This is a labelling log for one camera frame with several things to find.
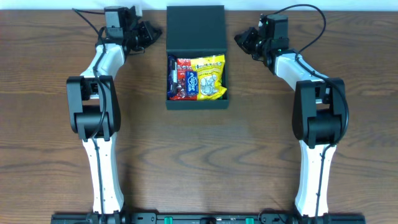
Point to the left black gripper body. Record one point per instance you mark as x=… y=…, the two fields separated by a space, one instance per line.
x=144 y=34

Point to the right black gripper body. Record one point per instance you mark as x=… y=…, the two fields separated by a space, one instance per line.
x=250 y=40

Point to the red Hacks candy bag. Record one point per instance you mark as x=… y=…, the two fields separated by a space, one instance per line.
x=183 y=65

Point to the dark green box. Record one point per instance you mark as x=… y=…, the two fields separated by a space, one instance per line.
x=192 y=32

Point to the dark blue snack bar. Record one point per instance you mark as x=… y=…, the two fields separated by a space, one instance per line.
x=173 y=76

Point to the yellow Hacks candy bag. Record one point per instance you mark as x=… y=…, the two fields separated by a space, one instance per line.
x=209 y=72

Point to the blue Eclipse mint pack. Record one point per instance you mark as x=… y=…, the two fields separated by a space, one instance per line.
x=191 y=83

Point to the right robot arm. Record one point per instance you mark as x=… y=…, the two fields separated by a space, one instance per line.
x=320 y=111

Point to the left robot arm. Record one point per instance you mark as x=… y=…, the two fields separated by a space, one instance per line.
x=94 y=109

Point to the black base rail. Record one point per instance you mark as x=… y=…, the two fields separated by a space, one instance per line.
x=152 y=218

